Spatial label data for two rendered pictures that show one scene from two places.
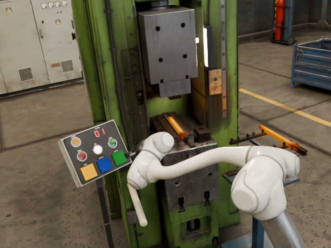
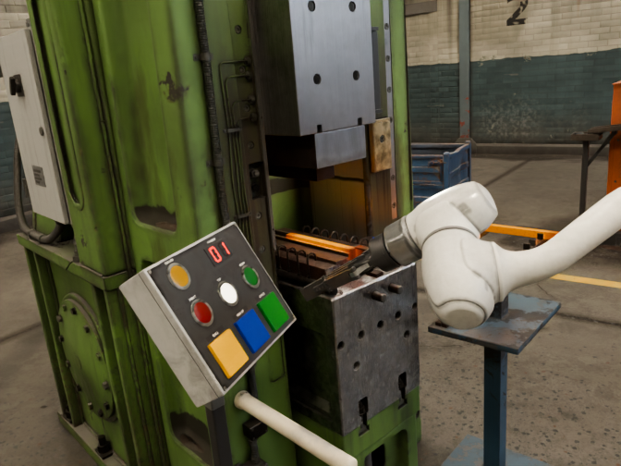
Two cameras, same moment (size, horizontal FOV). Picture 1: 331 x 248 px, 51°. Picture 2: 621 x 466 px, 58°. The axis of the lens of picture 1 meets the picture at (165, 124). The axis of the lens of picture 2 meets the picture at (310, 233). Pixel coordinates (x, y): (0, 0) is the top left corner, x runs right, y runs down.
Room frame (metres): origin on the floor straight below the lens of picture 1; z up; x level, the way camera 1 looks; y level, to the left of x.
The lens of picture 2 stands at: (0.67, 0.75, 1.53)
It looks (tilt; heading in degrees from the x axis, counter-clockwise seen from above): 16 degrees down; 332
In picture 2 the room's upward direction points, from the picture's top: 5 degrees counter-clockwise
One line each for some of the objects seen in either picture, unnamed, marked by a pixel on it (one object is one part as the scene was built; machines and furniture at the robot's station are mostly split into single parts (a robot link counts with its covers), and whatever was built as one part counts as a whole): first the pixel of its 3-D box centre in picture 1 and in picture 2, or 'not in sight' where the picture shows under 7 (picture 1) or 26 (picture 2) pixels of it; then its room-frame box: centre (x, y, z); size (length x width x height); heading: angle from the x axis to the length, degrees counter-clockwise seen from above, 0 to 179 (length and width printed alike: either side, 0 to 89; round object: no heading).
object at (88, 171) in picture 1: (88, 171); (227, 353); (1.65, 0.45, 1.01); 0.07 x 0.05 x 0.07; 128
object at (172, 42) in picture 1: (169, 41); (296, 58); (2.23, -0.07, 1.56); 0.42 x 0.39 x 0.40; 13
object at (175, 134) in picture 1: (170, 128); (302, 254); (2.22, -0.03, 0.96); 0.42 x 0.20 x 0.09; 13
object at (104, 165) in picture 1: (104, 165); (251, 331); (1.71, 0.37, 1.01); 0.07 x 0.05 x 0.07; 128
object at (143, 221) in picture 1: (136, 202); (292, 430); (1.85, 0.23, 0.62); 0.44 x 0.05 x 0.05; 13
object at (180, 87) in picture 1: (166, 79); (293, 143); (2.22, -0.03, 1.32); 0.42 x 0.20 x 0.10; 13
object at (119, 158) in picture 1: (118, 158); (272, 312); (1.77, 0.29, 1.01); 0.07 x 0.05 x 0.07; 128
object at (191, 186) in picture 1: (180, 158); (319, 322); (2.25, -0.08, 0.69); 0.56 x 0.38 x 0.45; 13
